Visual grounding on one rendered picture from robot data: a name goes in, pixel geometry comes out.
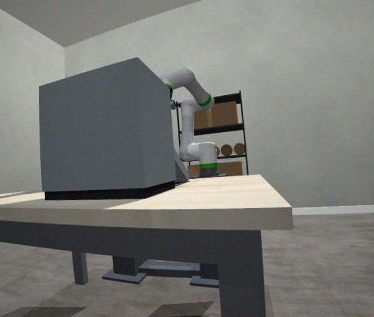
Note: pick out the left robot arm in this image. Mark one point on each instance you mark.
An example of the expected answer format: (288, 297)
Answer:
(189, 151)

